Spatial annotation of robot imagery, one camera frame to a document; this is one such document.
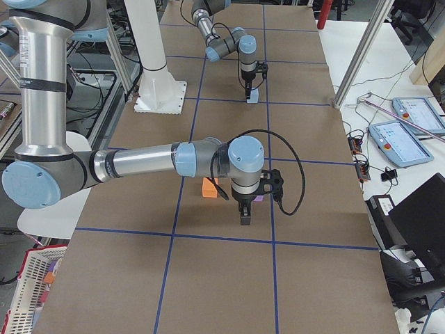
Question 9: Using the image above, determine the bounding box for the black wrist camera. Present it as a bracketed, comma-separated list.
[255, 61, 268, 80]
[259, 169, 284, 203]

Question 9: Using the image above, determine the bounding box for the far teach pendant tablet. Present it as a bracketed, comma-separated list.
[392, 97, 444, 136]

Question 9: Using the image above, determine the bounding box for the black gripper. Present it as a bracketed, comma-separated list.
[241, 70, 254, 101]
[232, 190, 260, 225]

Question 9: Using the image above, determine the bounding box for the silver reacher stick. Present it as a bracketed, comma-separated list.
[356, 92, 445, 143]

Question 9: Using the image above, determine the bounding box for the black monitor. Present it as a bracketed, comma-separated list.
[389, 173, 444, 279]

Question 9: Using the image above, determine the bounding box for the near teach pendant tablet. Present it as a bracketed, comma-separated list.
[369, 121, 434, 168]

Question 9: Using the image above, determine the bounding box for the purple foam block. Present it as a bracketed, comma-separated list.
[252, 195, 264, 202]

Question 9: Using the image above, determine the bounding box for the red cylinder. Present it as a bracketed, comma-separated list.
[317, 0, 333, 30]

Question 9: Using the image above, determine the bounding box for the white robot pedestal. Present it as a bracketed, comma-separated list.
[124, 0, 187, 114]

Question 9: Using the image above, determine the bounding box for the aluminium frame post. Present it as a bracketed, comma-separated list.
[333, 0, 394, 109]

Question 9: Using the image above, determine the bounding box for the light blue foam block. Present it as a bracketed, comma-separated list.
[246, 88, 259, 104]

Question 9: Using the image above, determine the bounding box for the black camera cable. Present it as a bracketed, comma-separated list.
[207, 129, 307, 216]
[179, 0, 266, 92]

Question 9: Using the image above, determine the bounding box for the orange foam block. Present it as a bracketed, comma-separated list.
[202, 177, 218, 198]

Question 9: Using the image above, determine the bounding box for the white chair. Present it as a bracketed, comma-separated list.
[1, 121, 92, 239]

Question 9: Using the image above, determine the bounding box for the teach pendant tablet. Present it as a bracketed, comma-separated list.
[369, 121, 434, 168]
[392, 97, 444, 136]

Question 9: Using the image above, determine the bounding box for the white plastic basket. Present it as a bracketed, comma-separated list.
[1, 245, 67, 333]

